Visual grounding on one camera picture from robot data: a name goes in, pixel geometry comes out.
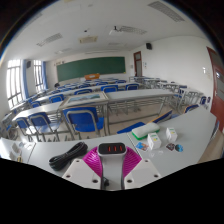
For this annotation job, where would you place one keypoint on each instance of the desk with printed top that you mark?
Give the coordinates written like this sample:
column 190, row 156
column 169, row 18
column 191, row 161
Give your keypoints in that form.
column 83, row 99

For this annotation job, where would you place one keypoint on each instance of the colourful printed card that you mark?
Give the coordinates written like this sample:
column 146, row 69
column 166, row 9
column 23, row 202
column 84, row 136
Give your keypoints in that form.
column 142, row 146

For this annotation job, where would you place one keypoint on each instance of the blue chair with metal frame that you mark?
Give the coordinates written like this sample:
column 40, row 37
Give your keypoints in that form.
column 83, row 120

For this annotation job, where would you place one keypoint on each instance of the narrow window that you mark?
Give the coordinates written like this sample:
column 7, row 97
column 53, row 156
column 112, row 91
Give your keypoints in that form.
column 38, row 75

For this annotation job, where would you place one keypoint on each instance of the black wall speaker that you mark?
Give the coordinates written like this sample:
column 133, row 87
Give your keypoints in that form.
column 28, row 64
column 148, row 46

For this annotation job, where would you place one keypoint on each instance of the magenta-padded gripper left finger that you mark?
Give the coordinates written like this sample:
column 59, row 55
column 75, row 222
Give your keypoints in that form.
column 76, row 171

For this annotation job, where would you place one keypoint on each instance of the blue curtain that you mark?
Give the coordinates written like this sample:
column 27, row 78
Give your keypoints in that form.
column 25, row 80
column 44, row 75

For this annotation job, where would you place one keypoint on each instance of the orange lectern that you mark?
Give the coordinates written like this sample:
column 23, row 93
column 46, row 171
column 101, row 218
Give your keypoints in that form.
column 92, row 76

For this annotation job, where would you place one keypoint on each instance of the ceiling light panels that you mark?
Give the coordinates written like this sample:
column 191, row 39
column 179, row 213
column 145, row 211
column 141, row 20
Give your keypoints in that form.
column 50, row 39

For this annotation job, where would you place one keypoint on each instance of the green chalkboard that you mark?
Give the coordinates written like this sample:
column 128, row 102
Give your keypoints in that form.
column 90, row 68

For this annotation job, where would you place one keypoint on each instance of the brown door with window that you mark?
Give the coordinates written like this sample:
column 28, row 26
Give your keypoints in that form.
column 138, row 63

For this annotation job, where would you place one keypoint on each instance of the ceiling projector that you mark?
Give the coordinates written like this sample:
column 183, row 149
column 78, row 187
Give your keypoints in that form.
column 115, row 30

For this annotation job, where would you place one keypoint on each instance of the small white box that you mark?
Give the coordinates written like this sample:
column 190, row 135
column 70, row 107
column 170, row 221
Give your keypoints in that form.
column 154, row 141
column 171, row 135

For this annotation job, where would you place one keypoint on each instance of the large window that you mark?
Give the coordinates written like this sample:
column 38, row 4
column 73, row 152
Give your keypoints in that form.
column 14, row 83

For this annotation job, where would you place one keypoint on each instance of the red-brown door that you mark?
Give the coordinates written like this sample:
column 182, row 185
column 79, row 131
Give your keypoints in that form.
column 216, row 93

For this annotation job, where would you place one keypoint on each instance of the blue round sticker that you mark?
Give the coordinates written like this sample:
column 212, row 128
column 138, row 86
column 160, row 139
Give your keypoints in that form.
column 179, row 148

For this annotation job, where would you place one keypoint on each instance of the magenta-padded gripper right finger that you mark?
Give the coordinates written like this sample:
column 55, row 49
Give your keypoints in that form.
column 145, row 171

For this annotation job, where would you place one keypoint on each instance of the white charger block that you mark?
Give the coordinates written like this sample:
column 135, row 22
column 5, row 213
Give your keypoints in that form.
column 112, row 163

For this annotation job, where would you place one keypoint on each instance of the green and white case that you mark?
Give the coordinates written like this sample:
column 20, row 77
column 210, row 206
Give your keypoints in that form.
column 145, row 130

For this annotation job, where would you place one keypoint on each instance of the blue classroom chairs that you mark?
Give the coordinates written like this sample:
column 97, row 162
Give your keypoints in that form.
column 40, row 120

